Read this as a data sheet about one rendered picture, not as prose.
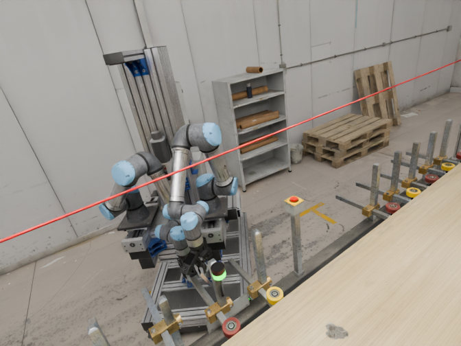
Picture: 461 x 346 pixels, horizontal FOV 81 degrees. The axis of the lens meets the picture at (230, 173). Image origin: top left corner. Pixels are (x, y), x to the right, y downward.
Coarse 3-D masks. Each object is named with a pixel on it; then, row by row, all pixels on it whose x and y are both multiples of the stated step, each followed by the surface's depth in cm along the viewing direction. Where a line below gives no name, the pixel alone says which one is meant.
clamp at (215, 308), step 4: (228, 300) 132; (216, 304) 131; (228, 304) 131; (232, 304) 132; (208, 308) 130; (212, 308) 130; (216, 308) 129; (220, 308) 129; (224, 308) 130; (228, 308) 132; (212, 312) 128; (216, 312) 128; (224, 312) 131; (208, 316) 127; (212, 316) 127; (212, 320) 128; (216, 320) 129
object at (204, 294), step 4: (192, 280) 148; (196, 280) 148; (196, 284) 145; (200, 284) 145; (196, 288) 145; (200, 288) 143; (200, 292) 140; (204, 292) 140; (204, 296) 138; (208, 296) 138; (204, 300) 138; (208, 300) 135; (212, 300) 135; (208, 304) 134; (212, 304) 133; (220, 312) 128; (216, 316) 128; (220, 316) 126; (224, 316) 126; (220, 320) 125; (224, 320) 124
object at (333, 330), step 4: (328, 324) 111; (332, 324) 111; (328, 328) 109; (332, 328) 108; (336, 328) 108; (340, 328) 108; (328, 332) 107; (332, 332) 108; (336, 332) 107; (340, 332) 106; (344, 332) 106; (332, 336) 106; (336, 336) 106; (340, 336) 105; (344, 336) 106; (336, 340) 105
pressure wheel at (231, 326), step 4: (228, 320) 119; (232, 320) 119; (236, 320) 118; (224, 324) 118; (228, 324) 118; (232, 324) 116; (236, 324) 117; (224, 328) 116; (228, 328) 116; (232, 328) 116; (236, 328) 115; (240, 328) 116; (224, 332) 114; (228, 332) 114; (232, 332) 114; (236, 332) 114; (228, 336) 114; (232, 336) 114
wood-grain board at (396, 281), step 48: (432, 192) 178; (384, 240) 147; (432, 240) 142; (336, 288) 125; (384, 288) 122; (432, 288) 118; (240, 336) 112; (288, 336) 109; (384, 336) 104; (432, 336) 101
